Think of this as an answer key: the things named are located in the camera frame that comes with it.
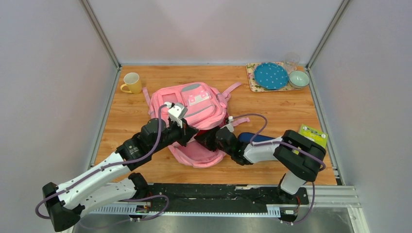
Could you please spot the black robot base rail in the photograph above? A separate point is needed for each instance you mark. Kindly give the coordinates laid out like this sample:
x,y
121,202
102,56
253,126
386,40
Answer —
x,y
219,198

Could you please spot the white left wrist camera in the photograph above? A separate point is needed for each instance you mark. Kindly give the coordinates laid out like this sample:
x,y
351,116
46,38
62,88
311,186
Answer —
x,y
176,112

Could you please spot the clear drinking glass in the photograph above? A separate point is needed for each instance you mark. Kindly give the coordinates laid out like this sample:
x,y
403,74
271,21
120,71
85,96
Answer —
x,y
291,60

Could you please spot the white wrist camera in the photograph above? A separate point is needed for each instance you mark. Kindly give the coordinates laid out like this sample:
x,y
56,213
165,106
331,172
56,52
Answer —
x,y
176,112
229,123

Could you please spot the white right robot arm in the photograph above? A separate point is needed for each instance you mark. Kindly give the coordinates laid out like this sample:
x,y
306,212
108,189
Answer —
x,y
301,156

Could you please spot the blue polka dot plate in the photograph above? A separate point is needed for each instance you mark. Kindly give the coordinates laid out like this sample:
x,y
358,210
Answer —
x,y
271,76

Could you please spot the pale green bowl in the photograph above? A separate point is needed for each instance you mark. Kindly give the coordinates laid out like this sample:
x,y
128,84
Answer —
x,y
299,79

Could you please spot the green comic book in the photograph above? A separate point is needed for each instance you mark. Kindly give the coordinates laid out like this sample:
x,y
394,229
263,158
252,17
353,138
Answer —
x,y
314,135

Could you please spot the colourful red-edged book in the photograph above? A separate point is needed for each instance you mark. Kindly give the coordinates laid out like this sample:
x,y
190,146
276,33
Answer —
x,y
208,132

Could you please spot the pink student backpack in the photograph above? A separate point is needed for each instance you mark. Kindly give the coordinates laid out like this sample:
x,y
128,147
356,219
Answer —
x,y
206,109

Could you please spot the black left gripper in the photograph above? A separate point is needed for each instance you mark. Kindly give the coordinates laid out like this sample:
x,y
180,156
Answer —
x,y
186,132

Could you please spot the yellow mug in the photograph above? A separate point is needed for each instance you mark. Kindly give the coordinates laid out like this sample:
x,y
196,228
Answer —
x,y
132,83

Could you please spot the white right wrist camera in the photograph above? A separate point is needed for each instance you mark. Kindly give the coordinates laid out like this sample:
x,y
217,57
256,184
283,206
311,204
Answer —
x,y
229,123

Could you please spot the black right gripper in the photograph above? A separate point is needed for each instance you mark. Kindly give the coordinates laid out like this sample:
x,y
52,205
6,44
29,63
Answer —
x,y
208,143

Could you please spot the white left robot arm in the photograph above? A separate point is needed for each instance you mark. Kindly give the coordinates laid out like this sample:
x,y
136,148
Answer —
x,y
113,179

